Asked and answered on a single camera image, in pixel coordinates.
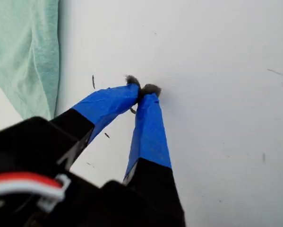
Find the red white servo wire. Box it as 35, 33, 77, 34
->
0, 172, 71, 212

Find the green t-shirt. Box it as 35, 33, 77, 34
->
0, 0, 61, 120

